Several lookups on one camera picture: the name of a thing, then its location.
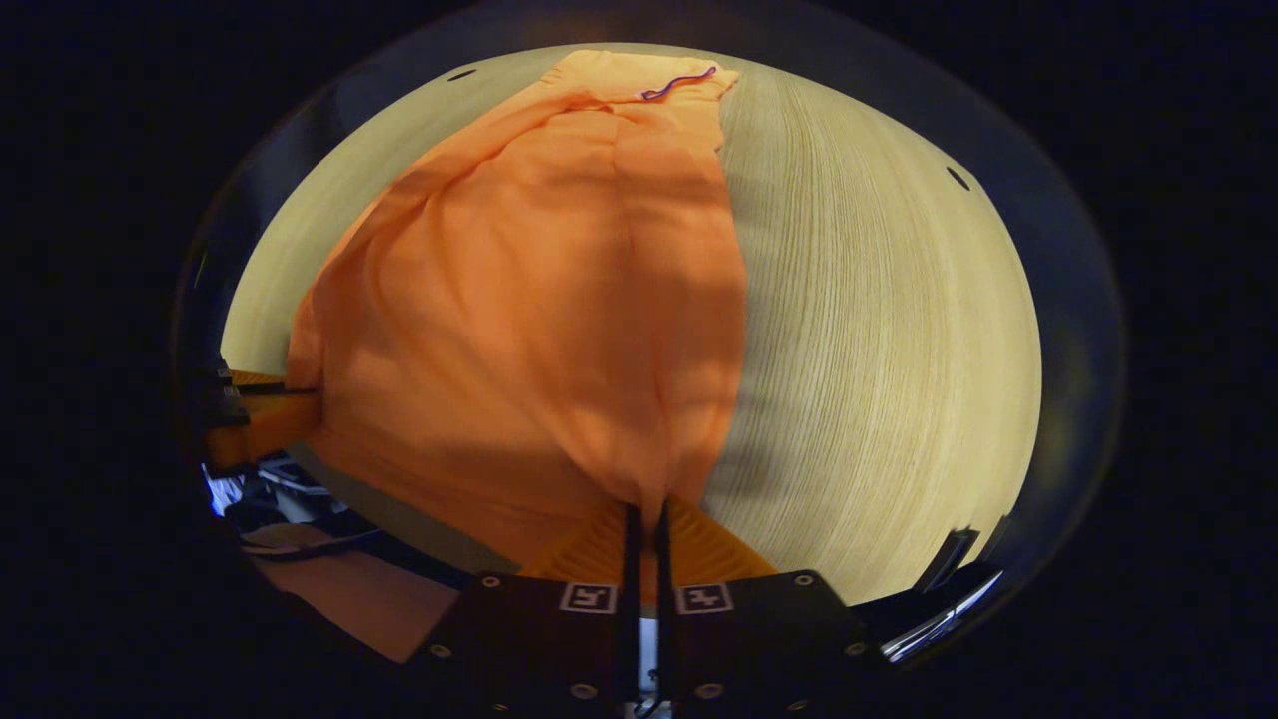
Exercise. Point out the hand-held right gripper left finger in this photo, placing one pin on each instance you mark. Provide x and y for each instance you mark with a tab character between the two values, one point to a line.
633	559

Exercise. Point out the orange T-shirt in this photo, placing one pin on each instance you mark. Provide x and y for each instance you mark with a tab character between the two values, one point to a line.
539	320

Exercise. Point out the dark metal frame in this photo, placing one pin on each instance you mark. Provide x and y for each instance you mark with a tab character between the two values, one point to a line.
949	559

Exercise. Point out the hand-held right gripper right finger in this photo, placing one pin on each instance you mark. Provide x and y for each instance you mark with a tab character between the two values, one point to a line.
662	559

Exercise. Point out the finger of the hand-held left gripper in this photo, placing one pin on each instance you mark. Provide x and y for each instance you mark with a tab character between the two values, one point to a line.
258	378
265	429

